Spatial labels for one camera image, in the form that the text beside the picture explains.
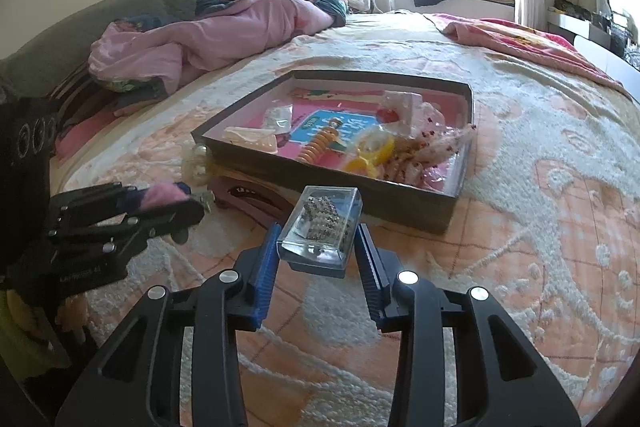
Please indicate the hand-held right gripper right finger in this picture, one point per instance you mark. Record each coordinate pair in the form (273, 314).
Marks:
(372, 282)

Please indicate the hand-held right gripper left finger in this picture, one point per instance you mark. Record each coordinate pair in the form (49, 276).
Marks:
(265, 277)

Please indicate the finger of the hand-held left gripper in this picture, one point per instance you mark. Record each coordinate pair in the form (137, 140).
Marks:
(170, 217)
(95, 202)

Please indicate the grey cardboard box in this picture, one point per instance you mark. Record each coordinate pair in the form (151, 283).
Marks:
(400, 207)

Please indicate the clear case of bead jewelry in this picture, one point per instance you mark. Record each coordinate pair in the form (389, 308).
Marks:
(320, 217)

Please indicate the cream hair claw clip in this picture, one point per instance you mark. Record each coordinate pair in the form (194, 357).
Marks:
(250, 138)

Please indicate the yellow hair clip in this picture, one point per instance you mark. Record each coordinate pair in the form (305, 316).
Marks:
(370, 154)

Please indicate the floral clear plastic bag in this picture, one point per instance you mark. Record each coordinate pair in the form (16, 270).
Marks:
(430, 152)

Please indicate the small clear plastic bag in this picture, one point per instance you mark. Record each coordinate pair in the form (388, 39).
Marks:
(280, 117)

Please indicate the white packet with red item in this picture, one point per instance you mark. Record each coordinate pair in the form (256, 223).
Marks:
(405, 104)

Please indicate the person's left forearm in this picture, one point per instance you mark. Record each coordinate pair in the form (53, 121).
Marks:
(25, 337)

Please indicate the person's left hand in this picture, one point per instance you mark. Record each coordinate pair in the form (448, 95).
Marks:
(75, 317)

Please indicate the pearl hair accessory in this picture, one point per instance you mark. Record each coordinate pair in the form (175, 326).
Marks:
(197, 162)

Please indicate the striped pillow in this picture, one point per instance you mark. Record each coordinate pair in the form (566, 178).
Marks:
(80, 89)

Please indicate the blue printed card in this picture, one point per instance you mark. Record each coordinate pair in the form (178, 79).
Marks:
(310, 127)

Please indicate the pink paper box lining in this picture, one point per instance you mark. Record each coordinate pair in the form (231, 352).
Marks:
(350, 99)

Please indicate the pink quilt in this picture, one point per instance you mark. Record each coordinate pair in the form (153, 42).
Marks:
(225, 27)

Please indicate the grey upholstered headboard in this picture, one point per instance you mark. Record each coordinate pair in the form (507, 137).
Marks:
(125, 2)

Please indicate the pink printed blanket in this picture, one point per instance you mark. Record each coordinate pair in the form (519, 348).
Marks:
(525, 42)

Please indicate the white low tv stand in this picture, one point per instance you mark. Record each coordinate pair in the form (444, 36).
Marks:
(600, 57)

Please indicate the clear organizer boxes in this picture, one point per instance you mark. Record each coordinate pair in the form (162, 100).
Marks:
(620, 32)

